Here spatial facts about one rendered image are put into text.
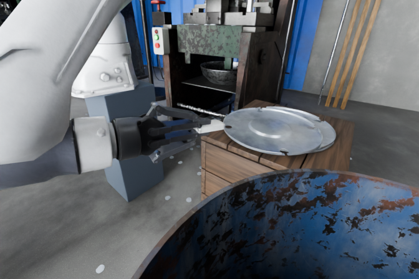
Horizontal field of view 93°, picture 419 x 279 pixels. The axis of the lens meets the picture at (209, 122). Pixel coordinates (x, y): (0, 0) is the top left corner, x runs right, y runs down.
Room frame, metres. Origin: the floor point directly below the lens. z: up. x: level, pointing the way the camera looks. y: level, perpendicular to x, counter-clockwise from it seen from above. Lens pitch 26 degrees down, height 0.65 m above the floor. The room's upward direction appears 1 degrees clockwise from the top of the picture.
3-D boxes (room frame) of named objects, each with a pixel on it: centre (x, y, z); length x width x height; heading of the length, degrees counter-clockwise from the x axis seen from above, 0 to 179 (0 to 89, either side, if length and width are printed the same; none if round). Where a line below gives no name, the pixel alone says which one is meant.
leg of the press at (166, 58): (1.57, 0.05, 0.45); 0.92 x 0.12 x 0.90; 148
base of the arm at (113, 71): (0.66, 0.36, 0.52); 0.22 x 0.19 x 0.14; 141
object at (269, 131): (0.54, -0.19, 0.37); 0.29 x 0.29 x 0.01
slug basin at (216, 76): (1.31, -0.10, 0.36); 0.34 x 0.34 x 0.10
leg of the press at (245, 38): (1.29, -0.40, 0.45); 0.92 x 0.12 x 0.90; 148
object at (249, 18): (1.31, -0.10, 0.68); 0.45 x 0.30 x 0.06; 58
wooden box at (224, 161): (0.57, -0.24, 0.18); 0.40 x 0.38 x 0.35; 145
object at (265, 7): (1.23, -0.24, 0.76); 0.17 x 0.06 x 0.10; 58
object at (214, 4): (1.17, -0.01, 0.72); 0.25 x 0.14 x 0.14; 148
